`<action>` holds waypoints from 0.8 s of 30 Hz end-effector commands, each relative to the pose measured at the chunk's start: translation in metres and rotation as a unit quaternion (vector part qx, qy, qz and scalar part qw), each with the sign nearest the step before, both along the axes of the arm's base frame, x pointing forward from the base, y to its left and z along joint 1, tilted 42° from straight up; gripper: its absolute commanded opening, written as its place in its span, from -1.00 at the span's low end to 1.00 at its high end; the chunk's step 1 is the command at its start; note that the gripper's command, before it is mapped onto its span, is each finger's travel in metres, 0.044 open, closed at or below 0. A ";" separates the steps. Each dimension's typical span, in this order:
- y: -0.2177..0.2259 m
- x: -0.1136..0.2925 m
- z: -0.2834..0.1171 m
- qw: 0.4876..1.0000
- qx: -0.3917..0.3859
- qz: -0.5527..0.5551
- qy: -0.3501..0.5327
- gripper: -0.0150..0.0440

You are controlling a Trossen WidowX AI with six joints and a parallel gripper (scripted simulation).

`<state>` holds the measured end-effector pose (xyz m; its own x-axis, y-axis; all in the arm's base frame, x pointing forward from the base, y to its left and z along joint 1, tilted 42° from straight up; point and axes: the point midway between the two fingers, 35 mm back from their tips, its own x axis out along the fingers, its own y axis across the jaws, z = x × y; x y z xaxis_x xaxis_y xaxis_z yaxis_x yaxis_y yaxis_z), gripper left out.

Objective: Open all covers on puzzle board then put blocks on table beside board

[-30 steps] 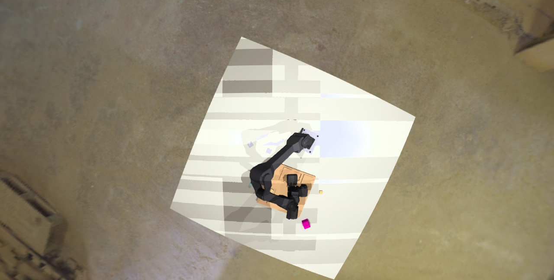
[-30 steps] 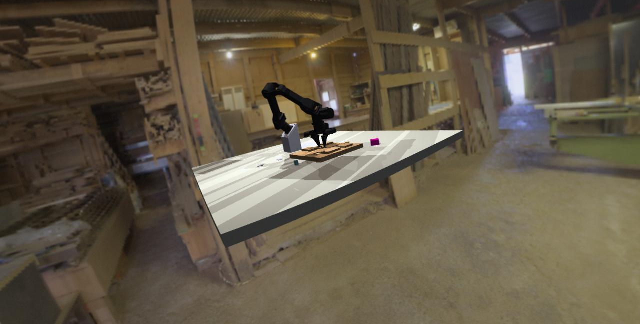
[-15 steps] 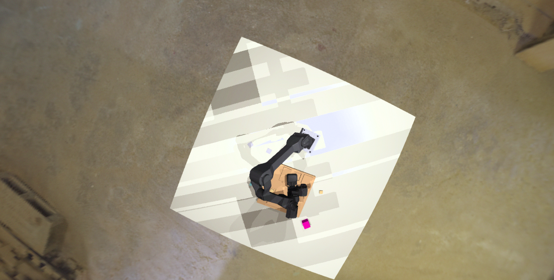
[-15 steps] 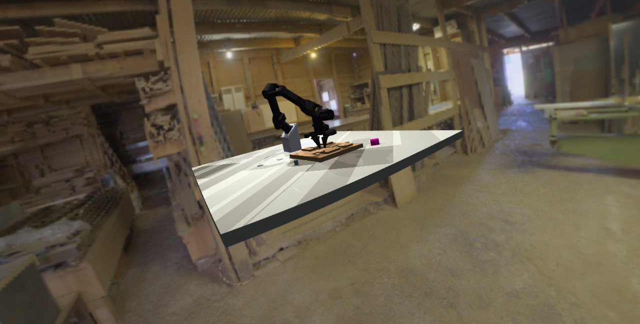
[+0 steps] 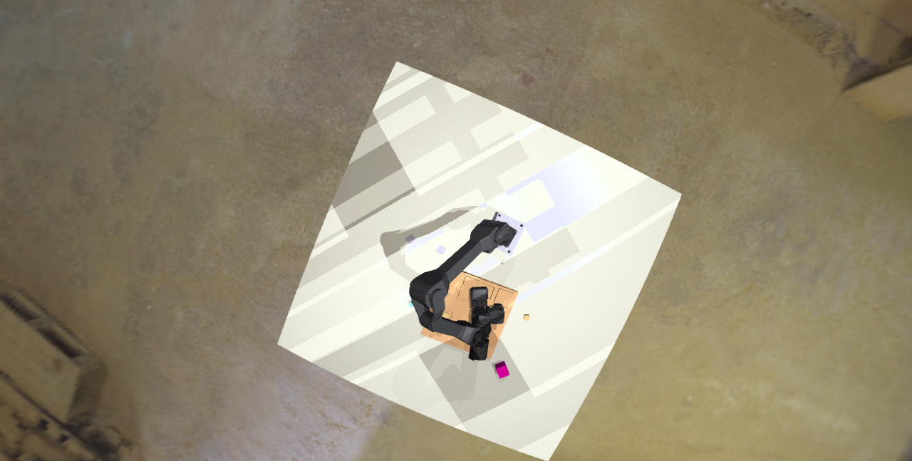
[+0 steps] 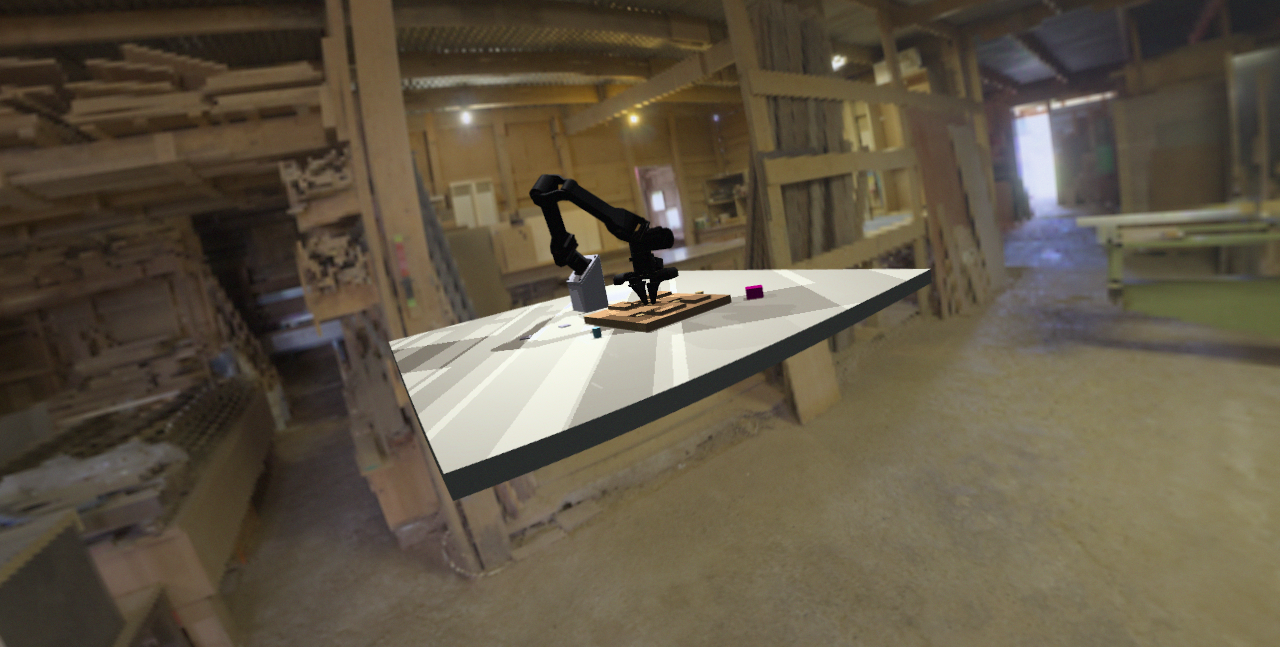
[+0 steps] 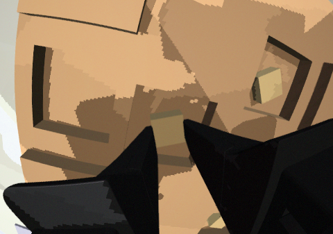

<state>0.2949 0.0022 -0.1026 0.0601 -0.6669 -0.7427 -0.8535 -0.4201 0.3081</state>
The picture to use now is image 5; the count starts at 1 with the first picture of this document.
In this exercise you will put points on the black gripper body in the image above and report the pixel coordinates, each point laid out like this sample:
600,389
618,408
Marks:
478,294

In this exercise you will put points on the tan puzzle board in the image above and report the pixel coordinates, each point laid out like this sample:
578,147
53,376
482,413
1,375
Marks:
458,305

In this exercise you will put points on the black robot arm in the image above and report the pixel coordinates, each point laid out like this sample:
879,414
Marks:
430,288

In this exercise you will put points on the magenta cube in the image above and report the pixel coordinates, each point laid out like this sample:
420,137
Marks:
502,369

